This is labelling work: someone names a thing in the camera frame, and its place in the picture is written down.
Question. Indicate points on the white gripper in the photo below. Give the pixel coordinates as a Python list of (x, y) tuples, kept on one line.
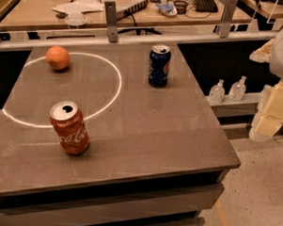
[(268, 117)]

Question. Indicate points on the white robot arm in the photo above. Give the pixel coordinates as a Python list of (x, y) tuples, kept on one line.
[(272, 52)]

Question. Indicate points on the blue pepsi can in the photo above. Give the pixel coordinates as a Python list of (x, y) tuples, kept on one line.
[(159, 65)]

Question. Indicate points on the red coca-cola can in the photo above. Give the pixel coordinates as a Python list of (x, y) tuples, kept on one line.
[(67, 120)]

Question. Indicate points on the left clear sanitizer bottle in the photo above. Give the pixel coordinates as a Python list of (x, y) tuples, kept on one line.
[(217, 93)]

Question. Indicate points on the upper grey drawer front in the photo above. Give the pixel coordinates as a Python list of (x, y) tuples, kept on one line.
[(171, 207)]

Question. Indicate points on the black keyboard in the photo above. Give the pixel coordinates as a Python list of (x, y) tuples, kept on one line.
[(205, 6)]

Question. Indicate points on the blue and white packet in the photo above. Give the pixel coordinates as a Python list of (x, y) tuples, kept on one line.
[(167, 9)]

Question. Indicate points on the orange fruit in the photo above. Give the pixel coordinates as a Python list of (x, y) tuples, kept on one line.
[(58, 57)]

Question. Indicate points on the white papers on desk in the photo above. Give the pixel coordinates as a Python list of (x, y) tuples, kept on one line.
[(79, 6)]

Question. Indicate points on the wooden background desk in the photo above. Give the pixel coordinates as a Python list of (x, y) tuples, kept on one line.
[(29, 15)]

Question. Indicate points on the right metal bracket post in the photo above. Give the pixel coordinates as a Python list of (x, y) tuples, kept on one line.
[(227, 16)]

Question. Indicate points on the metal bracket post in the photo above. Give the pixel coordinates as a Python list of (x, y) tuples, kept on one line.
[(111, 20), (227, 16)]

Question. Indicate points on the left metal bracket post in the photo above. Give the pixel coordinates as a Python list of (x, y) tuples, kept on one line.
[(111, 20)]

